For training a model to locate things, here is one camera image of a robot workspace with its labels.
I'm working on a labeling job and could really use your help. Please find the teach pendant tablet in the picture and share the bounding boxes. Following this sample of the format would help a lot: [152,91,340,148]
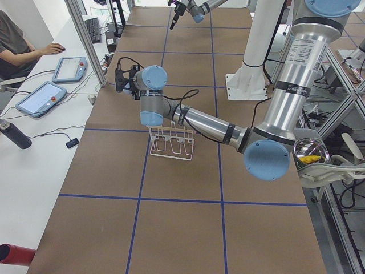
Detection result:
[15,81,67,118]
[52,57,88,84]

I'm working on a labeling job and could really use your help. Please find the black water bottle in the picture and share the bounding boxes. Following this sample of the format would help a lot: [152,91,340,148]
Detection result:
[1,119,32,149]

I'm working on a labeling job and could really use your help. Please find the red cylinder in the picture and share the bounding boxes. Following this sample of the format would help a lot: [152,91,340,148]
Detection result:
[1,243,36,267]

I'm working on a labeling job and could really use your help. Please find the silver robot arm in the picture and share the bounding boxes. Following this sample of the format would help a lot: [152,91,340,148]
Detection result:
[168,0,226,30]
[123,1,359,180]

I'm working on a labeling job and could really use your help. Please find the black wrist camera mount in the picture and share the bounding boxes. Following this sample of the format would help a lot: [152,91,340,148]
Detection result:
[115,57,132,95]

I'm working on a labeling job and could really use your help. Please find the upper teach pendant tablet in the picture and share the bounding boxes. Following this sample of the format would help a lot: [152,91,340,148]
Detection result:
[52,57,88,84]

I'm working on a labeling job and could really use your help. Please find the small black device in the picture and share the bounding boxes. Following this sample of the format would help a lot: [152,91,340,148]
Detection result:
[66,138,79,149]

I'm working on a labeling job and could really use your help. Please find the lower teach pendant tablet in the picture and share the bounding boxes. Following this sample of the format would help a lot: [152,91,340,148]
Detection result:
[15,81,67,118]

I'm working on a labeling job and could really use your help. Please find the white pedestal base plate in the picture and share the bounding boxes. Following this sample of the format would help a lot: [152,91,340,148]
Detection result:
[226,0,286,100]

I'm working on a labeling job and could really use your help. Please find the aluminium frame post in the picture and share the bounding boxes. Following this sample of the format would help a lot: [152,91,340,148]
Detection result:
[65,0,107,87]

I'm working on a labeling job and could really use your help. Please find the white pot with yellow item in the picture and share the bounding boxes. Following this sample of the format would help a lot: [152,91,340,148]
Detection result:
[293,138,330,169]

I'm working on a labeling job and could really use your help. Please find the person in dark shirt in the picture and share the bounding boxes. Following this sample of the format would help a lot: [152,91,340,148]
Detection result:
[1,11,65,80]

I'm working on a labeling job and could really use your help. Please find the white wire cup holder rack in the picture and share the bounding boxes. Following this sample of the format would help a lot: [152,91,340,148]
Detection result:
[147,122,195,161]

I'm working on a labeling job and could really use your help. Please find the black keyboard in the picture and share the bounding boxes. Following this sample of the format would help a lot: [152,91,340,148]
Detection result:
[84,18,101,43]

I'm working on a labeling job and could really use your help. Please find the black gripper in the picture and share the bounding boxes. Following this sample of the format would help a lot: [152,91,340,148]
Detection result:
[169,1,186,30]
[127,65,141,100]

